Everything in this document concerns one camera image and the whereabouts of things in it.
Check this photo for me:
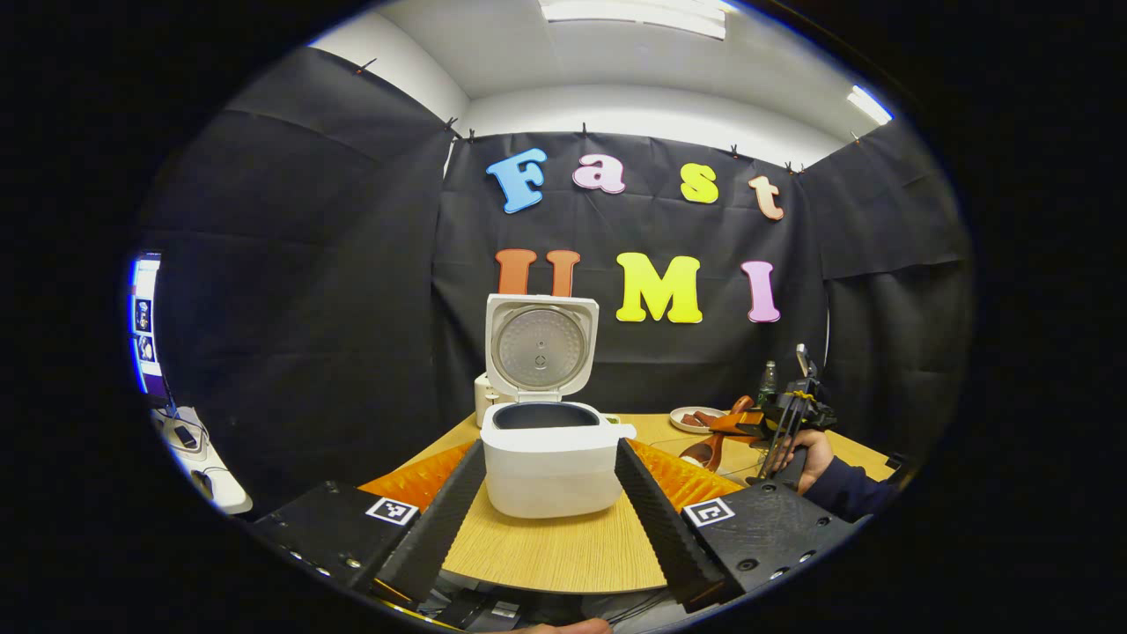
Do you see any computer monitor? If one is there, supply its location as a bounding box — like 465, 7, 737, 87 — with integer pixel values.
130, 254, 173, 408

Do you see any white round plate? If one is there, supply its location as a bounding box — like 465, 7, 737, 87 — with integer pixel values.
669, 406, 730, 434

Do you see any white side desk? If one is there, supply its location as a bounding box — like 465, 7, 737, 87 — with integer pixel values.
154, 405, 254, 515

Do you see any small ceiling light panel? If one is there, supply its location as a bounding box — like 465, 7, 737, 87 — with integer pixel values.
847, 85, 894, 126

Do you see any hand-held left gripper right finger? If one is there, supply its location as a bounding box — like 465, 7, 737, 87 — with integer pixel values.
614, 438, 857, 615

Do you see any white rice cooker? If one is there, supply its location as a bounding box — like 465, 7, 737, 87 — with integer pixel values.
480, 293, 637, 520

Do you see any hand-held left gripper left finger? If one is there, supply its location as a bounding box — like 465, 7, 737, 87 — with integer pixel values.
251, 439, 488, 606

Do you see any clear rice container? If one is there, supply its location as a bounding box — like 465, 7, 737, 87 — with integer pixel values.
650, 435, 769, 485

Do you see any black backdrop cloth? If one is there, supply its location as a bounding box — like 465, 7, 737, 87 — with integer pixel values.
141, 46, 976, 516

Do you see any long ceiling light panel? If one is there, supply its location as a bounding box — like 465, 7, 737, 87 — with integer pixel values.
539, 0, 730, 41

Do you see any brown wooden spoon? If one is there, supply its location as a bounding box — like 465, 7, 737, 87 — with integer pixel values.
679, 395, 756, 471

